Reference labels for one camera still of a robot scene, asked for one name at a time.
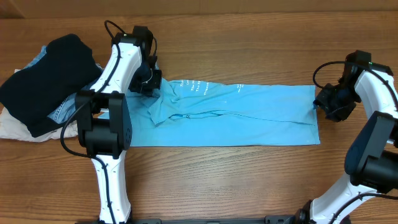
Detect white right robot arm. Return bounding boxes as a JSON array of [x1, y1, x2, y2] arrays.
[[285, 61, 397, 223]]

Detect light blue printed t-shirt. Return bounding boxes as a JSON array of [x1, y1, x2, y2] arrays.
[[127, 80, 320, 147]]

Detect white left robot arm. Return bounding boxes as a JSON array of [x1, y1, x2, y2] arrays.
[[75, 33, 161, 223]]

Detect black folded garment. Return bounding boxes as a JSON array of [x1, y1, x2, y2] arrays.
[[1, 34, 101, 138]]

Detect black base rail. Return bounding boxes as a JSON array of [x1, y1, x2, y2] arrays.
[[74, 214, 312, 224]]

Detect beige folded garment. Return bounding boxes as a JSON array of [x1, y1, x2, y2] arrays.
[[1, 70, 81, 142]]

